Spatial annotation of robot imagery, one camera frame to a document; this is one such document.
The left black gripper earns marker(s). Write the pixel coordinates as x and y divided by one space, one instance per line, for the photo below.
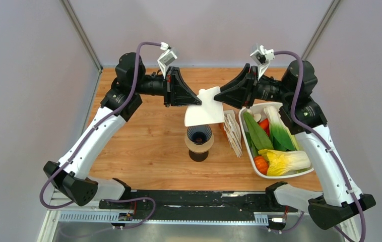
176 91

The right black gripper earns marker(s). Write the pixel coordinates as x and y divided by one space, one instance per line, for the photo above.
240 92

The white paper coffee filter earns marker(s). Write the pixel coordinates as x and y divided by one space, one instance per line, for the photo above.
209 112

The dark blue coffee dripper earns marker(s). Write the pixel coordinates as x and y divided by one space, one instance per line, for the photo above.
199 134

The wooden ring dripper holder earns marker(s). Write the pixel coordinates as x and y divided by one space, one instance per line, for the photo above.
199 148

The glass carafe red lid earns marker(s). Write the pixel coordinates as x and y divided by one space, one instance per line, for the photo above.
198 157

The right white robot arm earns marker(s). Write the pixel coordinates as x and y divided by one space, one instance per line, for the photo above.
340 198

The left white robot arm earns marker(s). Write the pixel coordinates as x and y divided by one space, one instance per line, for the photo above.
70 174

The stack of paper filters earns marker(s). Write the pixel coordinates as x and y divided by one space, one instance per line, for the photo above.
231 130

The white plastic tray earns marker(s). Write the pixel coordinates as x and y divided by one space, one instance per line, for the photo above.
258 108

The red pepper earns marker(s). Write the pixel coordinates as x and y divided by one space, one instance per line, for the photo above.
264 124

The green leaf vegetable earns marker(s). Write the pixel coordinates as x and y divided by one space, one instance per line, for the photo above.
258 136

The green bok choy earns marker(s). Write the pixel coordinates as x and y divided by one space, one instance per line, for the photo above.
279 133

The orange tomato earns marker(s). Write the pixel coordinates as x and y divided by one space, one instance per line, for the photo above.
261 164

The yellow napa cabbage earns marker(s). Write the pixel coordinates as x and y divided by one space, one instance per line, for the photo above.
282 162

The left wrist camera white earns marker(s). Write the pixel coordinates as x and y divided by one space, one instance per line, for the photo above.
168 56

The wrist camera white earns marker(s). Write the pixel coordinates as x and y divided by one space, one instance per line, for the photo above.
168 56
262 58

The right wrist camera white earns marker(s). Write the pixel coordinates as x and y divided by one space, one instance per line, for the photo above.
262 58

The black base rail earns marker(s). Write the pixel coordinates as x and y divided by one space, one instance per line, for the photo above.
203 207

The aluminium frame post right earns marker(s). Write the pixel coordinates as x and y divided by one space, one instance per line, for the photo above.
322 26

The aluminium frame post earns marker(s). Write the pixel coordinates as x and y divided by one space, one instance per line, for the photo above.
74 19
322 26

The aluminium frame post left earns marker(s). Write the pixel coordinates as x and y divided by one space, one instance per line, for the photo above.
74 19

